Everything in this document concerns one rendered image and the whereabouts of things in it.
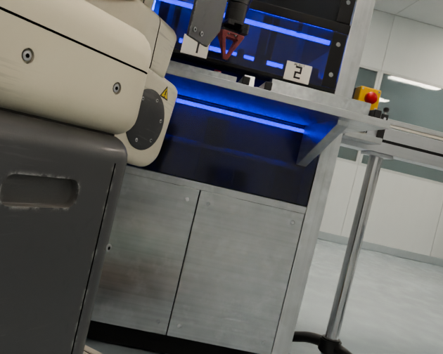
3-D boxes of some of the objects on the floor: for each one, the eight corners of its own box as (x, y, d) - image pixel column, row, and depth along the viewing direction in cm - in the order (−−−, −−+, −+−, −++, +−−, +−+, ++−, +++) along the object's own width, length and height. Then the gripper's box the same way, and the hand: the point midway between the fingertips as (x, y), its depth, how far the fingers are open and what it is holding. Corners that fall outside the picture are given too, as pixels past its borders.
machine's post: (261, 374, 176) (408, -233, 169) (278, 376, 176) (425, -227, 169) (264, 382, 169) (417, -248, 162) (281, 385, 170) (434, -242, 163)
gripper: (221, 3, 145) (207, 57, 146) (233, -4, 135) (219, 54, 137) (242, 11, 147) (229, 63, 148) (256, 5, 138) (242, 61, 139)
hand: (225, 56), depth 142 cm, fingers closed
